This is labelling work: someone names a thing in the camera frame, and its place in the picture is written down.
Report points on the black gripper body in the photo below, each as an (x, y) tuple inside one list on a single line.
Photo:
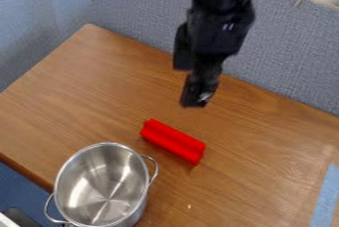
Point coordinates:
[(209, 37)]

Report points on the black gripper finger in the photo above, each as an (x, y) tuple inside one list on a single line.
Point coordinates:
[(205, 96), (189, 98)]

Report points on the red plastic block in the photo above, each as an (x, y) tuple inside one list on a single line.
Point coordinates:
[(173, 141)]

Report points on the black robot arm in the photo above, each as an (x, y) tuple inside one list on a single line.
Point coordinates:
[(220, 5)]

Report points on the dark object bottom left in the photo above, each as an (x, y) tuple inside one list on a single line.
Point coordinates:
[(20, 218)]

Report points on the grey fabric divider panel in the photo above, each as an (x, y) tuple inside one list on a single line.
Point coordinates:
[(289, 55)]

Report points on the blue tape strip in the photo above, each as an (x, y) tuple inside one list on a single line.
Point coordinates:
[(327, 199)]

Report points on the metal pot with handles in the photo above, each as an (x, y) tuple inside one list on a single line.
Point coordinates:
[(101, 187)]

